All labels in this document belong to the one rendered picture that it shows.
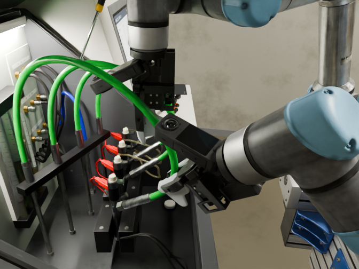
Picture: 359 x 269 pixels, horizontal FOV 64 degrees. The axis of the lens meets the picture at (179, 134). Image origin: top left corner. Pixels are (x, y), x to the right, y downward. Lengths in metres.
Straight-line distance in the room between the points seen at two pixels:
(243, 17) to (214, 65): 2.46
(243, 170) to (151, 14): 0.31
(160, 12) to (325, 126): 0.35
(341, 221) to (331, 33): 0.61
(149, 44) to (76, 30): 0.47
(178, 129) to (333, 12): 0.56
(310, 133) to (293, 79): 2.74
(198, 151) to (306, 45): 2.61
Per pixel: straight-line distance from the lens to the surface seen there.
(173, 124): 0.44
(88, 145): 0.90
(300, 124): 0.31
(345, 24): 0.89
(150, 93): 0.57
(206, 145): 0.42
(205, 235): 0.82
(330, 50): 0.91
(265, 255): 2.07
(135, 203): 0.62
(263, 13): 0.46
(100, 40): 0.96
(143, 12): 0.53
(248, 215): 2.28
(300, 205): 1.03
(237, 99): 3.03
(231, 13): 0.47
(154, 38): 0.54
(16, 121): 0.71
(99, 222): 0.82
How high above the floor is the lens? 1.56
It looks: 30 degrees down
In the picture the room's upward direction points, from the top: 2 degrees clockwise
